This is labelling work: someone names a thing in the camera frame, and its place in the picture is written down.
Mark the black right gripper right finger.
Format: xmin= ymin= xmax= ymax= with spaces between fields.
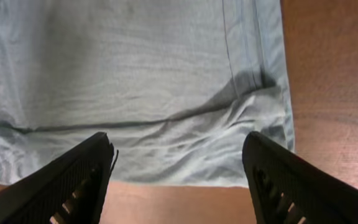
xmin=242 ymin=131 xmax=358 ymax=223

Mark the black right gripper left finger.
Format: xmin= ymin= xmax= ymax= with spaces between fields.
xmin=0 ymin=132 xmax=116 ymax=223

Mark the light blue t-shirt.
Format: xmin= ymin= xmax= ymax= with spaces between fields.
xmin=0 ymin=0 xmax=295 ymax=187

